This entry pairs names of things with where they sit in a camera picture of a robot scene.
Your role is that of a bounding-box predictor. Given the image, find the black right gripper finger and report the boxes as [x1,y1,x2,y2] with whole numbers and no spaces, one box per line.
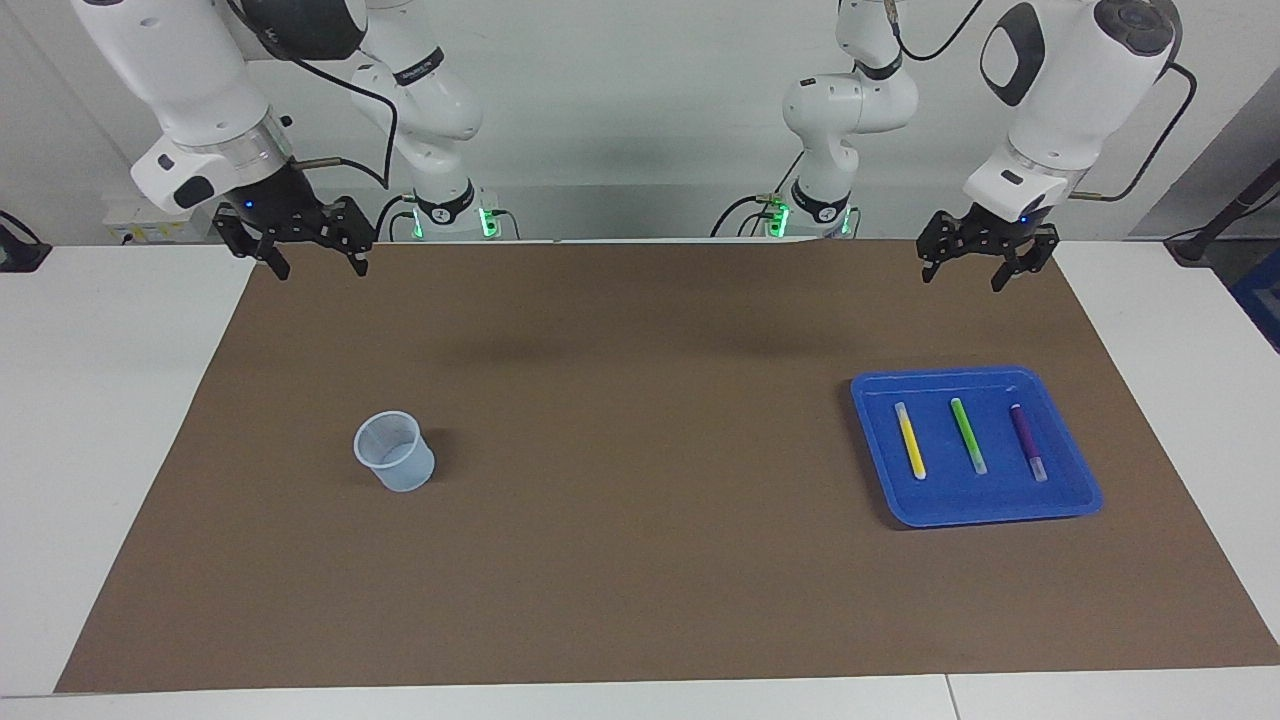
[325,196,377,279]
[212,205,292,282]

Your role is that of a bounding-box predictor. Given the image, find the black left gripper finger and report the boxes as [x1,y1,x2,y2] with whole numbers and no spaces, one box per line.
[990,225,1061,294]
[917,210,968,285]

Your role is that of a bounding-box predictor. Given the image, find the purple highlighter pen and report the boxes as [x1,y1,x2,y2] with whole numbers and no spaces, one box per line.
[1008,403,1049,483]

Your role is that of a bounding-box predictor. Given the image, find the green highlighter pen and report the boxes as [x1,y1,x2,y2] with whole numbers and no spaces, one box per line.
[949,398,989,476]

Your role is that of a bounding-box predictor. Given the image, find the yellow highlighter pen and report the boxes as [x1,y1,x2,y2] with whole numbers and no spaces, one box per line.
[893,401,928,481]

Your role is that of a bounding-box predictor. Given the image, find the white power strip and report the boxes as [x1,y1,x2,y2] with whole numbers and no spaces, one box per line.
[103,195,216,246]

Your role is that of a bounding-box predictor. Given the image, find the black stand pole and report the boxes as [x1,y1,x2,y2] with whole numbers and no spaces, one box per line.
[1165,160,1280,266]

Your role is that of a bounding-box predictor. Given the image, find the clear plastic measuring cup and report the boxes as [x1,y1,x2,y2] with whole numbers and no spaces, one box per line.
[353,410,437,493]

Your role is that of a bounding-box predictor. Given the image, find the blue plastic tray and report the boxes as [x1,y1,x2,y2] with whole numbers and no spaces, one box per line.
[850,366,1104,528]

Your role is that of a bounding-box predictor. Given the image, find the brown table mat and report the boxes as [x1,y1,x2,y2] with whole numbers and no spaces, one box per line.
[55,238,1280,694]

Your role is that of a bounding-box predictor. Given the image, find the black right base cable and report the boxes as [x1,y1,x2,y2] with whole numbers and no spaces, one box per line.
[375,195,416,241]

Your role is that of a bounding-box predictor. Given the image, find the black base cable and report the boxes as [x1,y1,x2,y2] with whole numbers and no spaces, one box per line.
[375,195,416,241]
[710,150,806,239]

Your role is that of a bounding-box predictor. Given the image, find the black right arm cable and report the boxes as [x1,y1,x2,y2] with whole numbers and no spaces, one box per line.
[225,0,401,191]

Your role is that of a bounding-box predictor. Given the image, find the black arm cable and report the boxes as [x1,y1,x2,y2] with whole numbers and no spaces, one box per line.
[885,0,1198,203]
[225,0,401,191]

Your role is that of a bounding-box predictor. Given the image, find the black left base cable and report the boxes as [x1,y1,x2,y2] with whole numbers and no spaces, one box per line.
[710,150,806,239]

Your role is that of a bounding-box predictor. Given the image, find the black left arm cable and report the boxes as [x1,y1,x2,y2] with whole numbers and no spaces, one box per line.
[885,0,1198,203]

